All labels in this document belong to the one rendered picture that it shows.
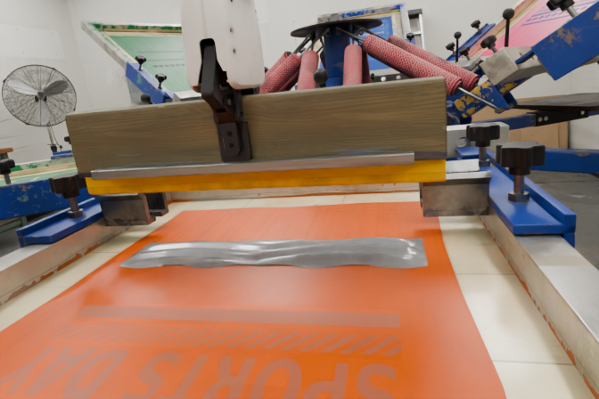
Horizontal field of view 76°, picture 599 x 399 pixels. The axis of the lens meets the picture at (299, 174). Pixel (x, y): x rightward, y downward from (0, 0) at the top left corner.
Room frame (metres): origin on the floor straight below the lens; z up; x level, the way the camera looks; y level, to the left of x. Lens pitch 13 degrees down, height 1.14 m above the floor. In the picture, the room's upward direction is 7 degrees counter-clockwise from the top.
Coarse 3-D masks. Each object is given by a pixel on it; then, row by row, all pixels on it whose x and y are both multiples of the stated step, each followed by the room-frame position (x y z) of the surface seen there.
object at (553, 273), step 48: (192, 192) 0.69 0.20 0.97; (240, 192) 0.67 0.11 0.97; (288, 192) 0.65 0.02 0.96; (336, 192) 0.63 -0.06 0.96; (384, 192) 0.61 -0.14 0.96; (96, 240) 0.51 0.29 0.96; (528, 240) 0.31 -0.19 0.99; (0, 288) 0.37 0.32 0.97; (528, 288) 0.28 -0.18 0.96; (576, 288) 0.23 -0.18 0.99; (576, 336) 0.20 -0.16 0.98
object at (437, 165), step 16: (416, 160) 0.36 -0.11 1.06; (432, 160) 0.36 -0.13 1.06; (160, 176) 0.43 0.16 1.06; (176, 176) 0.42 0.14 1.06; (192, 176) 0.42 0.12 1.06; (208, 176) 0.41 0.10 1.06; (224, 176) 0.41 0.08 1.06; (240, 176) 0.41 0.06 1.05; (256, 176) 0.40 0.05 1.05; (272, 176) 0.40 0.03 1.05; (288, 176) 0.39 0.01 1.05; (304, 176) 0.39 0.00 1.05; (320, 176) 0.38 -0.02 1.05
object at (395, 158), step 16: (256, 160) 0.38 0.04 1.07; (272, 160) 0.37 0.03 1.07; (288, 160) 0.37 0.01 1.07; (304, 160) 0.36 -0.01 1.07; (320, 160) 0.36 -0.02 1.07; (336, 160) 0.36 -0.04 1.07; (352, 160) 0.35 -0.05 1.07; (368, 160) 0.35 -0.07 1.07; (384, 160) 0.35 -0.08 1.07; (400, 160) 0.34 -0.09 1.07; (96, 176) 0.42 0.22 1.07; (112, 176) 0.42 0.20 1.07; (128, 176) 0.41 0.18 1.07; (144, 176) 0.41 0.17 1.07
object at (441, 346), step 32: (288, 224) 0.51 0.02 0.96; (320, 224) 0.50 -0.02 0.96; (352, 224) 0.48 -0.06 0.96; (384, 224) 0.47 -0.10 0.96; (416, 224) 0.46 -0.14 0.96; (256, 288) 0.34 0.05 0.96; (288, 288) 0.34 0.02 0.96; (320, 288) 0.33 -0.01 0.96; (352, 288) 0.32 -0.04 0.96; (384, 288) 0.32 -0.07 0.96; (416, 288) 0.31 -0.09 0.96; (448, 288) 0.31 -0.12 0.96; (416, 320) 0.27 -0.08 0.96; (448, 320) 0.26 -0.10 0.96; (416, 352) 0.23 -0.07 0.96; (448, 352) 0.23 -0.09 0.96; (480, 352) 0.22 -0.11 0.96; (416, 384) 0.20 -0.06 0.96; (448, 384) 0.20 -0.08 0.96; (480, 384) 0.20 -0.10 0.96
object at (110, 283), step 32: (192, 224) 0.56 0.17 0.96; (224, 224) 0.54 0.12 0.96; (256, 224) 0.52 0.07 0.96; (128, 256) 0.46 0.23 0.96; (96, 288) 0.38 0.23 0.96; (128, 288) 0.37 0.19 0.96; (160, 288) 0.37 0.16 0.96; (192, 288) 0.36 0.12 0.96; (224, 288) 0.35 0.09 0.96; (32, 320) 0.33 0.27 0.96; (64, 320) 0.33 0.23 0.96; (0, 352) 0.29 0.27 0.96
